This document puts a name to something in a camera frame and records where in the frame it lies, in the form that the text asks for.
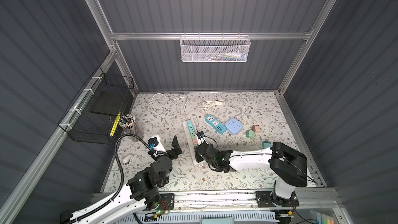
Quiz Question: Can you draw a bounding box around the teal power strip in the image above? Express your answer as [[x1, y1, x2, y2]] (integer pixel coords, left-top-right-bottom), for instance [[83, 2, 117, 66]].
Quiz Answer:
[[205, 115, 227, 135]]

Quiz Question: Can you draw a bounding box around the white multicolour power strip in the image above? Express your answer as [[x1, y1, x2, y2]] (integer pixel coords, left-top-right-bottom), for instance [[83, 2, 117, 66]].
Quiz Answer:
[[182, 119, 205, 166]]

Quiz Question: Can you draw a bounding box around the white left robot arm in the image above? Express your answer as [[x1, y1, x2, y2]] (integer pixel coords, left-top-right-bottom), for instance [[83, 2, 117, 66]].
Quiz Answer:
[[60, 134, 182, 224]]

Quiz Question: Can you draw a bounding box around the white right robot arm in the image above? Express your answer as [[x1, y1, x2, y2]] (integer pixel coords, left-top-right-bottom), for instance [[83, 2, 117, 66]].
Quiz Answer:
[[195, 142, 314, 205]]

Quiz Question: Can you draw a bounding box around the brown pink plug cube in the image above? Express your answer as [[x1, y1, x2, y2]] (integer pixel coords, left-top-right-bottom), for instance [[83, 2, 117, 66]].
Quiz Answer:
[[251, 125, 261, 133]]

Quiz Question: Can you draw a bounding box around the blue square power socket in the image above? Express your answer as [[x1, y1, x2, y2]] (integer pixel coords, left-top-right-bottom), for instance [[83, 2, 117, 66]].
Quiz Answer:
[[225, 118, 244, 135]]

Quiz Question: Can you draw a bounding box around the clear cup of pencils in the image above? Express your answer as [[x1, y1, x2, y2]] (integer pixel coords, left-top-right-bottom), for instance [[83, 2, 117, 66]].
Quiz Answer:
[[118, 114, 144, 138]]

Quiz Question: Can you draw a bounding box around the yellow ruler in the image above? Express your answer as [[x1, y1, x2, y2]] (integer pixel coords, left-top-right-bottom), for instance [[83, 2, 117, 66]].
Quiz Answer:
[[109, 112, 121, 137]]

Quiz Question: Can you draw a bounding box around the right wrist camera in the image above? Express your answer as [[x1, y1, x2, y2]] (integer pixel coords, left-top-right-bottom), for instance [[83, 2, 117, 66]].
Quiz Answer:
[[197, 131, 205, 140]]

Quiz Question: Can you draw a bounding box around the coiled white cable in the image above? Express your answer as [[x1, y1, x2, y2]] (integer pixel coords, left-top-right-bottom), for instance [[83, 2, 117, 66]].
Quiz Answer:
[[201, 100, 226, 116]]

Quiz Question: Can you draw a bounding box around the white power strip cable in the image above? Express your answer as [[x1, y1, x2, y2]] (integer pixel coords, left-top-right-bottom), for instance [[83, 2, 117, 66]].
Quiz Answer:
[[146, 92, 191, 120]]

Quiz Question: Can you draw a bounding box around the black wire mesh basket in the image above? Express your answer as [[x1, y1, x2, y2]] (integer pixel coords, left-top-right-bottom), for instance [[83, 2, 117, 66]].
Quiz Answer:
[[59, 69, 135, 145]]

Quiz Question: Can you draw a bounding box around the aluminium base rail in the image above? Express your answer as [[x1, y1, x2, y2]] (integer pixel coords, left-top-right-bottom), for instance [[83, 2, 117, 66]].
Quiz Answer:
[[86, 187, 340, 214]]

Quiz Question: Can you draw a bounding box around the white wire mesh basket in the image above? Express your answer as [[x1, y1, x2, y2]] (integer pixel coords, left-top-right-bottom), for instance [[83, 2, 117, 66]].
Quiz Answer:
[[179, 34, 251, 63]]

